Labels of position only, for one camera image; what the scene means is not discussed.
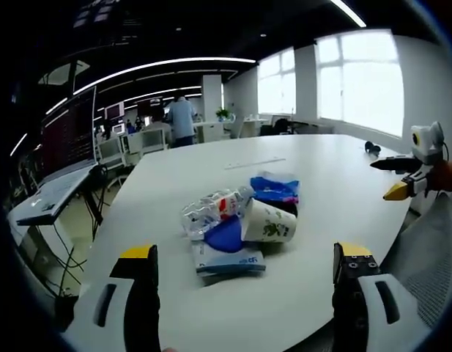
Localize white blue tissue packet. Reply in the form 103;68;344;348
191;240;267;276

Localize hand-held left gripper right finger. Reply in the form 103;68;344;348
331;241;432;352

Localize narrow window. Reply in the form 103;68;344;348
256;48;297;116

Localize large window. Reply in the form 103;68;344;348
315;31;405;139

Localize person's right hand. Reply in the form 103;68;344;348
429;160;452;193

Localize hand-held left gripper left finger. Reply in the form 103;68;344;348
62;243;162;352

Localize white mesh chair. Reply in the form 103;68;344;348
379;192;452;331

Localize blue plastic bag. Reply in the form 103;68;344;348
249;169;302;205

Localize black cables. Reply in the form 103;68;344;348
34;219;88;300

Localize white printed paper cup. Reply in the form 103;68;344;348
241;197;298;243

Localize white office chair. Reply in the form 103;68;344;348
138;129;168;155
96;137;127;168

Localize blue round lid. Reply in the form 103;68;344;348
202;215;249;254

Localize crushed clear plastic bottle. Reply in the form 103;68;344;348
180;185;256;242

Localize laptop stand table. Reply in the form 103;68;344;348
5;166;105;294

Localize white table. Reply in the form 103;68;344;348
60;133;434;352

